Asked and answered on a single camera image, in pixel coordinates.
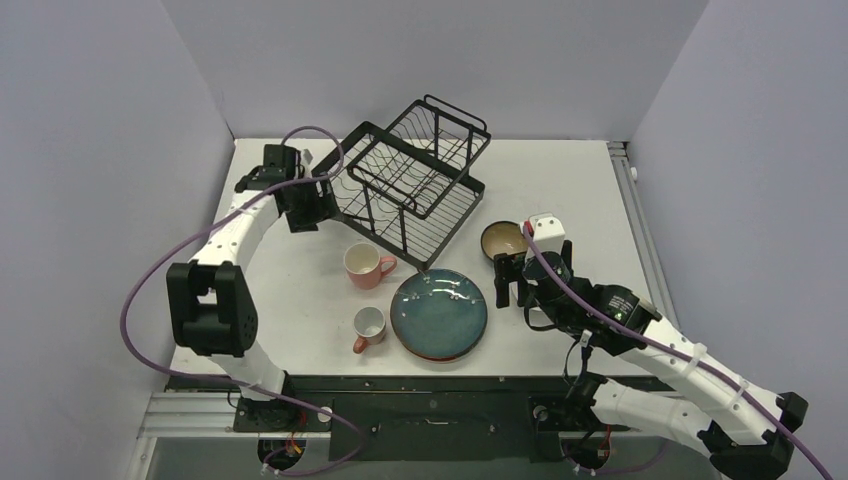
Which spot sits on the small orange mug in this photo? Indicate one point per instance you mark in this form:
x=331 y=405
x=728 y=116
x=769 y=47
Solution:
x=370 y=327

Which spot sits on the aluminium rail right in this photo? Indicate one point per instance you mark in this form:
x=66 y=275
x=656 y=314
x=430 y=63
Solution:
x=626 y=177

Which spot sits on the black wire dish rack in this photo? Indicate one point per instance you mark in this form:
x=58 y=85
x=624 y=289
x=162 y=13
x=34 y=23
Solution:
x=407 y=187

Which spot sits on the brown black bowl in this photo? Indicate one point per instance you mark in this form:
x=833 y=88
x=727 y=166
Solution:
x=502 y=237

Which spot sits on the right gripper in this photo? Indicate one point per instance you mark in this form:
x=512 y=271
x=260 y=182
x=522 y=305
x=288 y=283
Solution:
x=530 y=266

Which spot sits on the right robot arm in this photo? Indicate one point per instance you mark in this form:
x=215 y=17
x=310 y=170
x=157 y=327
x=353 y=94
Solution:
x=743 y=430

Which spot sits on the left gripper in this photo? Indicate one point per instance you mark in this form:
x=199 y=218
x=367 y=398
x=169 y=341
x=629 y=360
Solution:
x=323 y=208

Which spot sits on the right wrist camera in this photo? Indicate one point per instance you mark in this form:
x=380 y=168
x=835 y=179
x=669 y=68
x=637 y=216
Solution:
x=547 y=232

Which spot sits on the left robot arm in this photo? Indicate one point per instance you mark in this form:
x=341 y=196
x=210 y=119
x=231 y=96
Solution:
x=212 y=310

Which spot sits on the red teal plate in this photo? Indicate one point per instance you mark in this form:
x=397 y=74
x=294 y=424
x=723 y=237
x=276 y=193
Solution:
x=441 y=352

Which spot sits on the dark blue plate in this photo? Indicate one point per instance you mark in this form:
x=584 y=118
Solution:
x=438 y=305

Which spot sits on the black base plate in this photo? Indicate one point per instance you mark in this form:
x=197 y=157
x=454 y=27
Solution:
x=418 y=418

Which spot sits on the large pink mug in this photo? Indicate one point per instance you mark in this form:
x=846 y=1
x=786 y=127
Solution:
x=366 y=267

